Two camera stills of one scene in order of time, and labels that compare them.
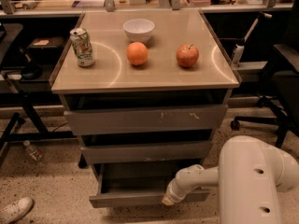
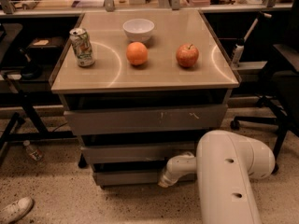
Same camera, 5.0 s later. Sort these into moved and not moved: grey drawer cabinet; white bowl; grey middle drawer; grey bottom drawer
Moved: grey bottom drawer
Not moved: grey drawer cabinet; grey middle drawer; white bowl
